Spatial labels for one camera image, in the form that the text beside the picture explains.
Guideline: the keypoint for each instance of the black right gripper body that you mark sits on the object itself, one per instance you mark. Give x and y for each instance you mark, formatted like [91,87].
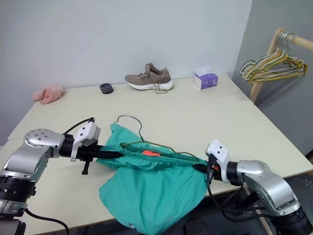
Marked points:
[214,170]

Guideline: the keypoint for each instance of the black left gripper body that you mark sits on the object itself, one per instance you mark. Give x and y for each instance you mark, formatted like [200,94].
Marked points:
[88,153]

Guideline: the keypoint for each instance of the green shorts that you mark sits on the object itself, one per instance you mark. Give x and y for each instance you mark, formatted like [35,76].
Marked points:
[151,191]

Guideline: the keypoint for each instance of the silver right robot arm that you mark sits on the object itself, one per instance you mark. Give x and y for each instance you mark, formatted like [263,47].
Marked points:
[264,176]

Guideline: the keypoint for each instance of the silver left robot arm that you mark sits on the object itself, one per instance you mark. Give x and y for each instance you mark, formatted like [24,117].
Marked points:
[31,151]

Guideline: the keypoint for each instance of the black round container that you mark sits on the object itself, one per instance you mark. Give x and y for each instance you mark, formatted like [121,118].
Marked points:
[106,88]

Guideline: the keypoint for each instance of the pink fluffy slipper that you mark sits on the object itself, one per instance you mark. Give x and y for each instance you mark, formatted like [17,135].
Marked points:
[49,94]

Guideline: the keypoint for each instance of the brown sneaker white sole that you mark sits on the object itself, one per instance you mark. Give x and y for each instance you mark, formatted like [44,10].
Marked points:
[146,80]

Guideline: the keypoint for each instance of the purple tissue box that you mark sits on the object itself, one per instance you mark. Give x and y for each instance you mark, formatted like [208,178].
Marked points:
[207,80]

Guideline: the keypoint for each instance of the bunch of hangers on rack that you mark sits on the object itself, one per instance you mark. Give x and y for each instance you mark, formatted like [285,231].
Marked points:
[276,78]

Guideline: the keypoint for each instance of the wooden clothes rack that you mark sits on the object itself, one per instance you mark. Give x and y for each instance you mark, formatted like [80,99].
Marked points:
[303,41]

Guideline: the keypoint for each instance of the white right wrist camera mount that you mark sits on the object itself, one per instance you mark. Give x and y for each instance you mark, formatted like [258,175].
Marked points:
[218,151]

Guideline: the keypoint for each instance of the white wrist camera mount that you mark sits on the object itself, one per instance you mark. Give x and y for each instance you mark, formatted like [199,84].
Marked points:
[86,133]
[218,151]

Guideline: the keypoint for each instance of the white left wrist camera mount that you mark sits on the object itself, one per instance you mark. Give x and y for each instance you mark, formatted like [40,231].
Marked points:
[86,133]

